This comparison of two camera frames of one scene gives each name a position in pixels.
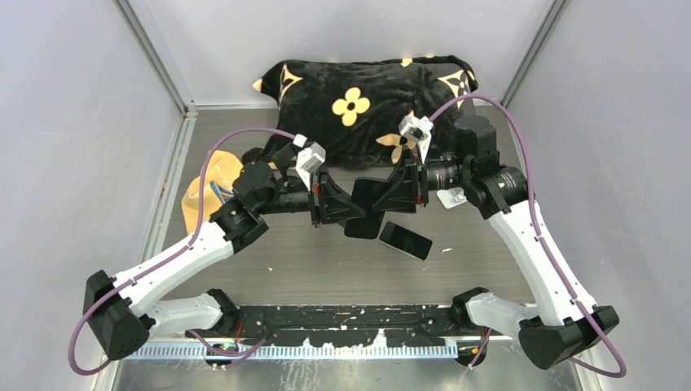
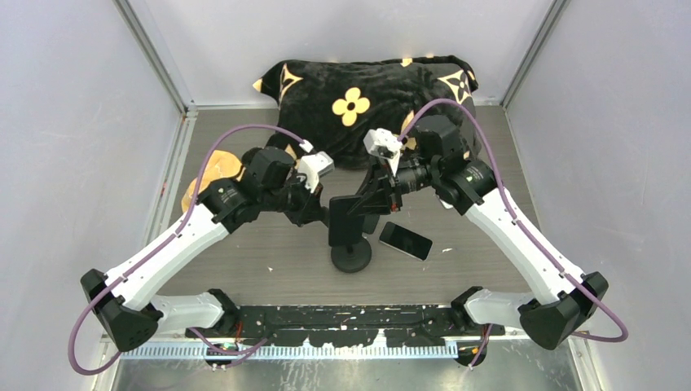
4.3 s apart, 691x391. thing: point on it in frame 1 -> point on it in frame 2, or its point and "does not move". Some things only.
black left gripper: x=315 y=199 -> x=311 y=210
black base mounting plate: x=345 y=326 does not move
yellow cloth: x=222 y=170 does not move
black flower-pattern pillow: x=345 y=107 does not move
